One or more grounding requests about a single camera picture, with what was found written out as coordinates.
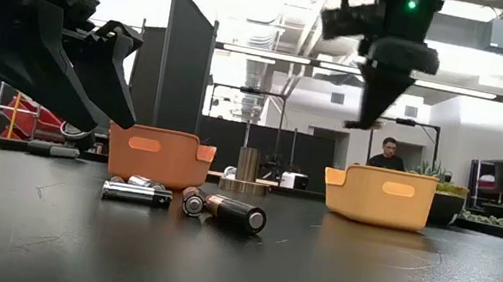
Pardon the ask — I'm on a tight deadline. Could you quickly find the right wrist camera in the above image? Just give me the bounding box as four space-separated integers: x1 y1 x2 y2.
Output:
316 0 381 49

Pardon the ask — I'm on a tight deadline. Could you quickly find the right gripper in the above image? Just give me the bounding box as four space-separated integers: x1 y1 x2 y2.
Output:
343 30 444 143

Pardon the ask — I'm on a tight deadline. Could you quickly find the person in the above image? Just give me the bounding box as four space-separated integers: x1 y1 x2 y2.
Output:
366 133 412 174

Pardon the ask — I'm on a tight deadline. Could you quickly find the black divider panel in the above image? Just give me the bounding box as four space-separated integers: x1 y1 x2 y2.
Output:
122 0 224 137

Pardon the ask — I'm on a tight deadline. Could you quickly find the red equipment cart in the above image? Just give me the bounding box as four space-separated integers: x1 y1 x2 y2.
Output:
0 88 72 149

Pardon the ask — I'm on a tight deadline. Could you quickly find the copper black battery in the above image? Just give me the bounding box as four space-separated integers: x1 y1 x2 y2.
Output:
178 184 210 219
200 191 271 237

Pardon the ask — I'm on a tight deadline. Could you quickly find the succulent plant in pot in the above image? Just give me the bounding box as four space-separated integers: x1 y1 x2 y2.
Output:
400 156 503 236

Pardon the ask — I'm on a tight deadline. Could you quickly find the yellow plastic bin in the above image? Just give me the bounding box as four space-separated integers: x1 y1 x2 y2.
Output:
317 158 441 235

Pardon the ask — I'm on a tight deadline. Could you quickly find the long ceiling light bar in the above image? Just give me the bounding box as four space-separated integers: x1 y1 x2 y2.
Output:
213 41 503 106

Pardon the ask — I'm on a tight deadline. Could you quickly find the orange plastic bin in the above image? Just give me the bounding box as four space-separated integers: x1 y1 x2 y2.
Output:
101 120 220 197

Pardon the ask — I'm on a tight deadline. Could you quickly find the round wooden stand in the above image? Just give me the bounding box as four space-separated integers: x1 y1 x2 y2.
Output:
216 143 277 198

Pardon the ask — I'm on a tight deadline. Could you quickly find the white box device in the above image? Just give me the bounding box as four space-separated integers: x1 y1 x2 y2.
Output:
278 169 311 192

